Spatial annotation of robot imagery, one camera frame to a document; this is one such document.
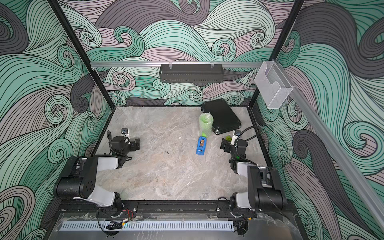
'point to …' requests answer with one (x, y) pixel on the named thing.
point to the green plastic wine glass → (205, 124)
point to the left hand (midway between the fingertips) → (130, 137)
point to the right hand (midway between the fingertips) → (230, 139)
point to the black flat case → (224, 119)
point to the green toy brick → (228, 138)
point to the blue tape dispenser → (201, 145)
